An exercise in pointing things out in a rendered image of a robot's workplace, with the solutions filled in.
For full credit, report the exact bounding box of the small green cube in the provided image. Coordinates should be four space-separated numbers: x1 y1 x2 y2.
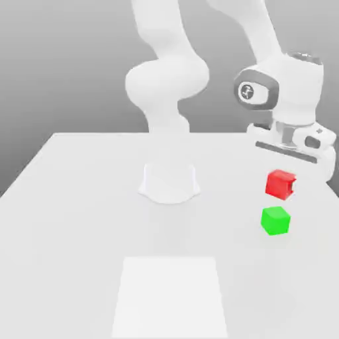
260 205 291 236

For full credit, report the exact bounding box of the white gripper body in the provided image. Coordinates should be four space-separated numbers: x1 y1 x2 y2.
254 140 338 183

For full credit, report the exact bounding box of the small red cube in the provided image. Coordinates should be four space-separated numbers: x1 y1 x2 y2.
265 169 297 201

